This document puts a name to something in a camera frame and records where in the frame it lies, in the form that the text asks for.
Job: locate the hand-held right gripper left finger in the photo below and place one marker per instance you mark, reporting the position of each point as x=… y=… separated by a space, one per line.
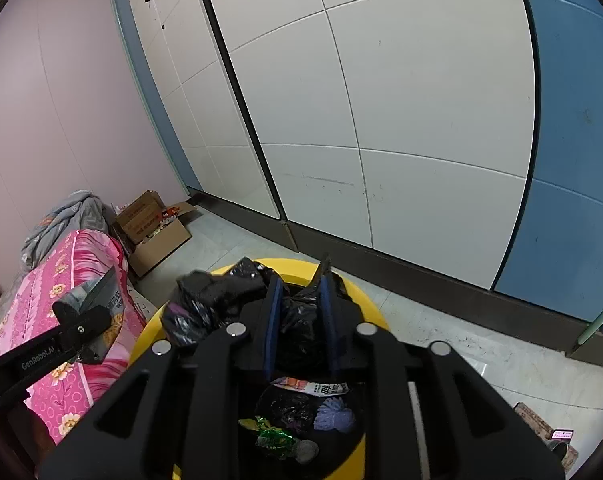
x=274 y=320

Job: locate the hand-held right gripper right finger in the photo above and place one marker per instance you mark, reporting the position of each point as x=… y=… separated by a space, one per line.
x=327 y=320

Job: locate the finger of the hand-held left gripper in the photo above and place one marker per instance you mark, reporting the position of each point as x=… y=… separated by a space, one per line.
x=81 y=322

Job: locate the yellow round bin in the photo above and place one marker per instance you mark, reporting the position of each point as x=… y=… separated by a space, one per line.
x=149 y=325

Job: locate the orange white snack packet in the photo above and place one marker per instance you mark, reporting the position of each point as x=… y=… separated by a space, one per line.
x=311 y=387

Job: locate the lavender fluffy ball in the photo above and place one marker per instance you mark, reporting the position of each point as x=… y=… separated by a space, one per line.
x=334 y=416

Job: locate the green snack wrapper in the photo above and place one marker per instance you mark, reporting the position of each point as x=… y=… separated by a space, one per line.
x=271 y=440

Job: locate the grey ball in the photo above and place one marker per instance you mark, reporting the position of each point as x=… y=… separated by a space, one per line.
x=305 y=451

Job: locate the pink floral bedsheet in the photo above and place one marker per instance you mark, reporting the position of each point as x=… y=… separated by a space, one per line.
x=51 y=280

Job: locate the open cardboard box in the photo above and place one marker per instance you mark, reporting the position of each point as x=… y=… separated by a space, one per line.
x=156 y=252

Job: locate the grey floral blanket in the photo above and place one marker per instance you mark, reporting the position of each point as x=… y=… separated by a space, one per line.
x=66 y=220

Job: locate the red snack packets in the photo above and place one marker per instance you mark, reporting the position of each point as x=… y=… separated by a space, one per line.
x=164 y=220

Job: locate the white and blue wardrobe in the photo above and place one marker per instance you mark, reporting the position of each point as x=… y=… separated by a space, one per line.
x=406 y=110

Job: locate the brown patterned mat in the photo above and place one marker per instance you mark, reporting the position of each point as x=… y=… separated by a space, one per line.
x=536 y=420

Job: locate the small pink object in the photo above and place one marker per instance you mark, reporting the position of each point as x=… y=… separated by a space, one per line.
x=562 y=433

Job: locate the green pole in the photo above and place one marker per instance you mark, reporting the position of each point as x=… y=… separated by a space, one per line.
x=599 y=322

